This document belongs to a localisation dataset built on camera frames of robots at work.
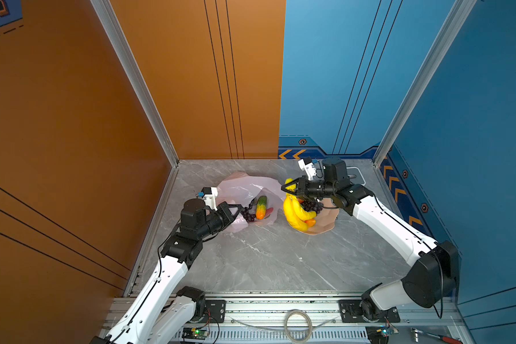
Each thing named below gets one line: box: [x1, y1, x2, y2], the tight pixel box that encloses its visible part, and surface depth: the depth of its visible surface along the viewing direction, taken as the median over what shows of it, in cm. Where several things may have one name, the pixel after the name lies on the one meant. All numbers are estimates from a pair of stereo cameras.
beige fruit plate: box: [305, 197, 340, 236], surface depth 93 cm
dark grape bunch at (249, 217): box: [240, 207, 257, 223], surface depth 97 cm
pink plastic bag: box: [216, 172, 284, 233], surface depth 87 cm
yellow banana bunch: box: [283, 177, 318, 232], surface depth 72 cm
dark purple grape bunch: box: [301, 199, 324, 214], surface depth 96 cm
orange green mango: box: [255, 194, 268, 221], surface depth 98 cm
